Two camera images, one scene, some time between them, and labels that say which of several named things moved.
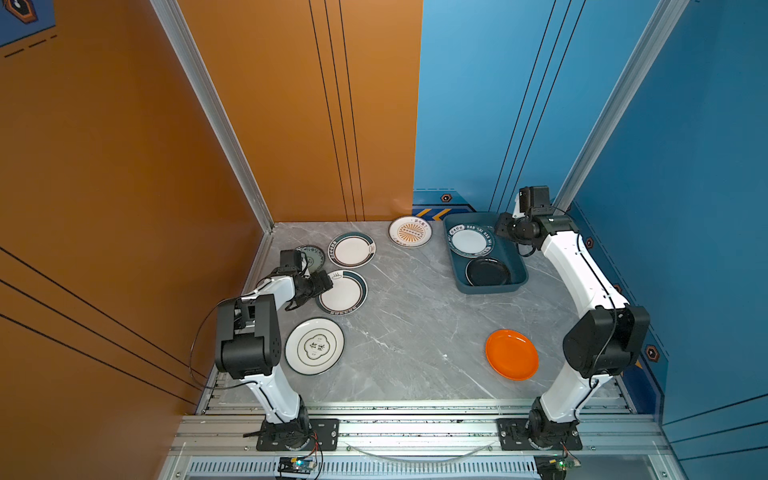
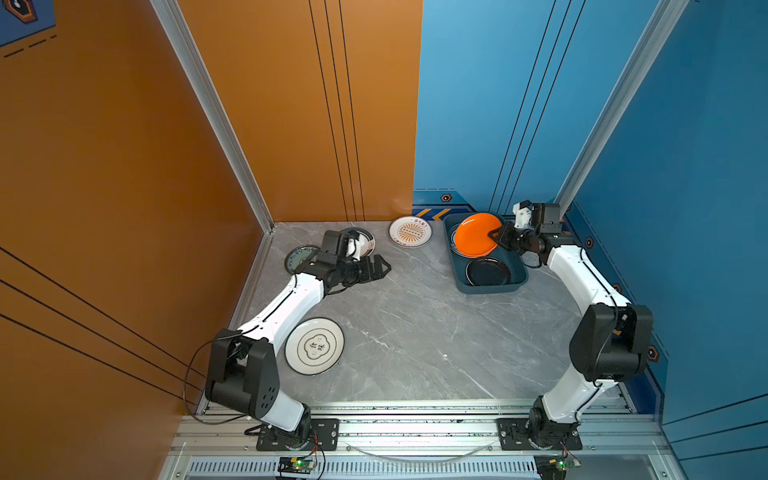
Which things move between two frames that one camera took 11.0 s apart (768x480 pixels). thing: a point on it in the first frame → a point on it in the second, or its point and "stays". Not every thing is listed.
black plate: [487, 272] stays
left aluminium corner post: [169, 11] stays
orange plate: [511, 355] → [471, 237]
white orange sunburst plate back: [410, 231] stays
